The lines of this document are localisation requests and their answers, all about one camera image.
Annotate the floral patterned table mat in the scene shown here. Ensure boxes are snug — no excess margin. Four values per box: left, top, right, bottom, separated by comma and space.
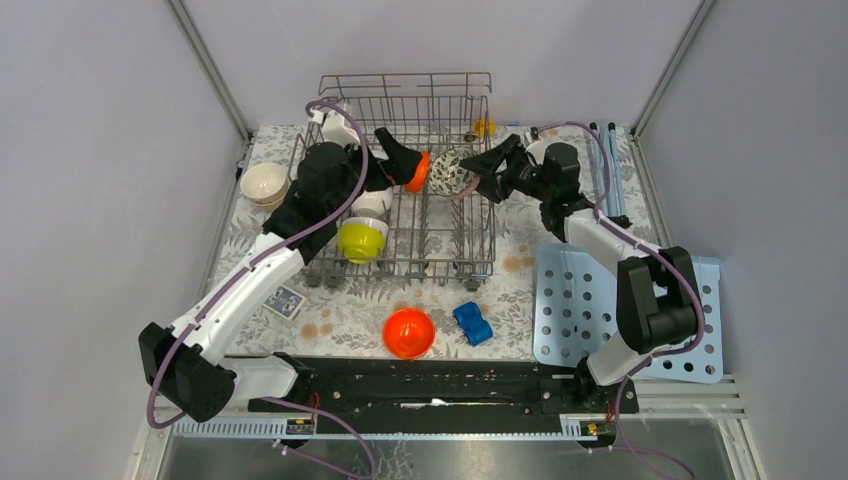
192, 124, 664, 362

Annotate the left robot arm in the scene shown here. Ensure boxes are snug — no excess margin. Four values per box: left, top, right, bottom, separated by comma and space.
138, 128, 430, 428

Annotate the yellow-green bowl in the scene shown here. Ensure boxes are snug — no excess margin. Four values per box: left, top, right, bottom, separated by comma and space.
337, 217, 389, 264

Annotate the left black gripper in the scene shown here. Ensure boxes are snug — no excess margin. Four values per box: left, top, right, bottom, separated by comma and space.
330, 128, 424, 219

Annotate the blue toy car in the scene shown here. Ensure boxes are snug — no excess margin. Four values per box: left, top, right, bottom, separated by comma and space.
453, 302, 494, 346

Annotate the plain beige bowl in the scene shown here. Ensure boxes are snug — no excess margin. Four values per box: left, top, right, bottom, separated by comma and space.
248, 195, 285, 212

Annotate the pink patterned bowl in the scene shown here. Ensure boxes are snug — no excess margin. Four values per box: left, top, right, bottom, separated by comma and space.
428, 146, 480, 197

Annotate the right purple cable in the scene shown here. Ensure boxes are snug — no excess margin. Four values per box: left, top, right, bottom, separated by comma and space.
543, 121, 707, 478

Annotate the light blue perforated board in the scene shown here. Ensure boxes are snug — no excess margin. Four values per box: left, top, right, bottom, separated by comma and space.
532, 243, 724, 384

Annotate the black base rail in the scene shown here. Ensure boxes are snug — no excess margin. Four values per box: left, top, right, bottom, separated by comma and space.
283, 355, 639, 436

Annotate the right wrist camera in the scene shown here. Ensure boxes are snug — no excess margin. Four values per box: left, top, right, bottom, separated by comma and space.
525, 134, 548, 165

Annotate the orange bowl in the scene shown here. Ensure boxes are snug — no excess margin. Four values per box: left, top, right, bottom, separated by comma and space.
405, 152, 431, 193
382, 308, 436, 360

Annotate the beige bowl with leaf pattern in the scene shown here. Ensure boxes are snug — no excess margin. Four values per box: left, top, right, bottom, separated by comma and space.
240, 163, 289, 205

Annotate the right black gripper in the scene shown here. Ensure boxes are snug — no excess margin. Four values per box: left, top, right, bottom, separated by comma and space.
459, 134, 554, 204

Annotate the yellow rubber duck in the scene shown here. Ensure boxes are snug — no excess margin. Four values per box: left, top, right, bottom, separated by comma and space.
472, 118, 497, 139

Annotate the orange bowl front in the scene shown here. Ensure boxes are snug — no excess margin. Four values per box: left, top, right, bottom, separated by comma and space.
382, 308, 436, 360

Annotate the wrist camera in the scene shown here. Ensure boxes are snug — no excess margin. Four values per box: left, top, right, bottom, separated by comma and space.
525, 134, 548, 165
310, 110, 361, 147

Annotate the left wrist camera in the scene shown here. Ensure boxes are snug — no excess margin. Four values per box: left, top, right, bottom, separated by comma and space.
310, 110, 361, 147

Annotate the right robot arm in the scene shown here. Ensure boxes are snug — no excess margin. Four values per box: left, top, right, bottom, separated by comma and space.
460, 135, 705, 412

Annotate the purple cable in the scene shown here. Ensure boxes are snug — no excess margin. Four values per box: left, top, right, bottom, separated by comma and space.
145, 99, 379, 480
543, 121, 707, 478

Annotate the grey wire dish rack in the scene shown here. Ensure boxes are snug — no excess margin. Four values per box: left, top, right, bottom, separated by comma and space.
302, 71, 495, 291

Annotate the blue folded metal stand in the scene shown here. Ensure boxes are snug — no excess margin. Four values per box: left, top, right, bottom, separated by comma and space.
589, 122, 632, 229

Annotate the white ribbed bowl middle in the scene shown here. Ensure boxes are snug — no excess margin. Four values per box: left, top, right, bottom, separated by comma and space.
351, 188, 394, 218

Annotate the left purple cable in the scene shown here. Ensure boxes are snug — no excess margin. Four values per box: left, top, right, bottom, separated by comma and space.
145, 99, 379, 480

